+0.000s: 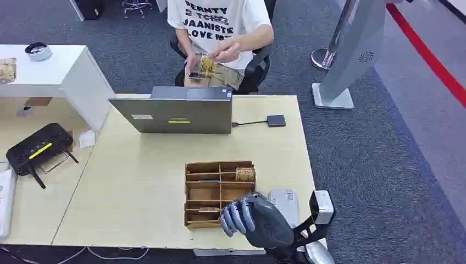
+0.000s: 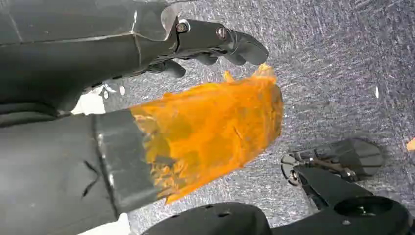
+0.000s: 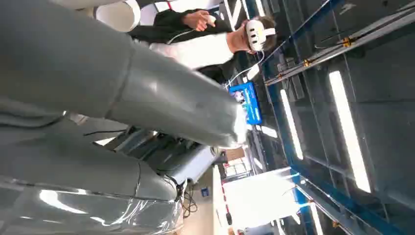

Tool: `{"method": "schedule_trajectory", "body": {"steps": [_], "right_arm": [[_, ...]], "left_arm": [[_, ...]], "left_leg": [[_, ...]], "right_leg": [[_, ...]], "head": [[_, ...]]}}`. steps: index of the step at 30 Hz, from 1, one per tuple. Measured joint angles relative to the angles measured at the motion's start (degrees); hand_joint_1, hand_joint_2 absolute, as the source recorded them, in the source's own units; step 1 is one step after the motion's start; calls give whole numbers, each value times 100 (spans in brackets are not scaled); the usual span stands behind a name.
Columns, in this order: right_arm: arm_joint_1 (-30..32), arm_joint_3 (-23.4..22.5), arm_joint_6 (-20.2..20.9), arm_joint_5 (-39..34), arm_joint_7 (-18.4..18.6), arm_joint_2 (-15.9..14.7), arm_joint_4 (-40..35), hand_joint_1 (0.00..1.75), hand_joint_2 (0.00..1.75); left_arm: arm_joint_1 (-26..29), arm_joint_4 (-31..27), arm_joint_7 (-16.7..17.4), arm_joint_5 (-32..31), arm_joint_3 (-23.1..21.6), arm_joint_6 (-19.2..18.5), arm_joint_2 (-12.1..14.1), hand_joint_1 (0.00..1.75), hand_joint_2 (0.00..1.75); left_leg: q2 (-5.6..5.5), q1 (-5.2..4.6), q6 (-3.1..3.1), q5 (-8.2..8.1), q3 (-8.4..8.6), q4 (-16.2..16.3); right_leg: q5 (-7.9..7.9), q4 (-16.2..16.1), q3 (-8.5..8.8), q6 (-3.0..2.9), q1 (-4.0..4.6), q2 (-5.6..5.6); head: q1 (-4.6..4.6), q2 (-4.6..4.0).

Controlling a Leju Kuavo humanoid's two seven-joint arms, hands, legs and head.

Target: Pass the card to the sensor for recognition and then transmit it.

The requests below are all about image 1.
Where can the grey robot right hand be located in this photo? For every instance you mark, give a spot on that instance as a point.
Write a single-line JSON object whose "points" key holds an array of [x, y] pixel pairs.
{"points": [[267, 226]]}

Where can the person's left hand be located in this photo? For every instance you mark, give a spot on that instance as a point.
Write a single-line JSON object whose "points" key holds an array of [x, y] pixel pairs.
{"points": [[226, 51]]}

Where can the person's right hand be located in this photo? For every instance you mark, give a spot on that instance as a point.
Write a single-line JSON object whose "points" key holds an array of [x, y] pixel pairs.
{"points": [[191, 62]]}

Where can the black phone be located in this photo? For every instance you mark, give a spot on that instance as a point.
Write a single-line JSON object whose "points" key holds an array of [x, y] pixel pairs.
{"points": [[195, 75]]}

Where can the yellow patterned card pack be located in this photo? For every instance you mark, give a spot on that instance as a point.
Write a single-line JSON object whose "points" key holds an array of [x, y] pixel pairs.
{"points": [[208, 67]]}

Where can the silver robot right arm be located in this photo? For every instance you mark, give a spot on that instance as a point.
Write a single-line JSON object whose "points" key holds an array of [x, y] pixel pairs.
{"points": [[319, 253]]}

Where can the pale grey device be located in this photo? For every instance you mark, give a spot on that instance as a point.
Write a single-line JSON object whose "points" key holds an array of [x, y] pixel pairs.
{"points": [[284, 206]]}

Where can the person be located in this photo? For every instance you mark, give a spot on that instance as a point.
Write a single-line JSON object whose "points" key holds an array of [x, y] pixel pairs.
{"points": [[214, 22]]}

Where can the black office chair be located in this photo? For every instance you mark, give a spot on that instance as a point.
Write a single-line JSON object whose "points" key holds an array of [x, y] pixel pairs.
{"points": [[256, 73]]}

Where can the grey laptop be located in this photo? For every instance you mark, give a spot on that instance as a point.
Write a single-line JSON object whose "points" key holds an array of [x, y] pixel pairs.
{"points": [[182, 114]]}

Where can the wooden card sorting box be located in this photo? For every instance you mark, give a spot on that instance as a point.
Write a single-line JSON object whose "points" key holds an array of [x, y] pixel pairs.
{"points": [[204, 193]]}

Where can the chrome stool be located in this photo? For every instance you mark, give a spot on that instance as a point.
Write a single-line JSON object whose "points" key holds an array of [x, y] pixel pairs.
{"points": [[137, 5]]}

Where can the black external drive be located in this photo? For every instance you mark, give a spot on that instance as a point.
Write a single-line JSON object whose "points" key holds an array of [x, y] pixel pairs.
{"points": [[276, 120]]}

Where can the black bin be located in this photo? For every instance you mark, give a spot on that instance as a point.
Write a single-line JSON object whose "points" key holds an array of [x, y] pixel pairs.
{"points": [[89, 8]]}

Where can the grey kiosk stand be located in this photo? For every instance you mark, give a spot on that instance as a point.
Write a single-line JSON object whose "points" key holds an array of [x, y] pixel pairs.
{"points": [[353, 47]]}

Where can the white paper slip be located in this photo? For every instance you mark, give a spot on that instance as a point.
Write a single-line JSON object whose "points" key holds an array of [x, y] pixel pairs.
{"points": [[87, 139]]}

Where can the white desk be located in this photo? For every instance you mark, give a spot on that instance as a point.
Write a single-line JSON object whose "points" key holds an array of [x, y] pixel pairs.
{"points": [[54, 73]]}

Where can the grey round bowl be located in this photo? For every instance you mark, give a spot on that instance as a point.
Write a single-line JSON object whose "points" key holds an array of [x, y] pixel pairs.
{"points": [[38, 51]]}

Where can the black router with antennas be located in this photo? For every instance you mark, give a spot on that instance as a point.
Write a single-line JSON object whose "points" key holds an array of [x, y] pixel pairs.
{"points": [[36, 147]]}

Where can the patterned card stack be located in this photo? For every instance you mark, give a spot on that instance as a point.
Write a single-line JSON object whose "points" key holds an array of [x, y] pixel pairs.
{"points": [[7, 70]]}

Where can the red floor tape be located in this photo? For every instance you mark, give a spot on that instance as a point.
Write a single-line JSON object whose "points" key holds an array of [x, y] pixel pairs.
{"points": [[429, 58]]}

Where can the white bag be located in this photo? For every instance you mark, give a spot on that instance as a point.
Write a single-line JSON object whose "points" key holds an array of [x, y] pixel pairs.
{"points": [[6, 207]]}

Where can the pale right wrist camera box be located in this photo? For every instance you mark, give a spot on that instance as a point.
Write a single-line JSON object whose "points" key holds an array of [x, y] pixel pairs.
{"points": [[323, 206]]}

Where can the chrome stanchion post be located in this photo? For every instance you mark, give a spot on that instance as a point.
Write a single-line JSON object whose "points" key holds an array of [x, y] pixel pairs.
{"points": [[324, 58]]}

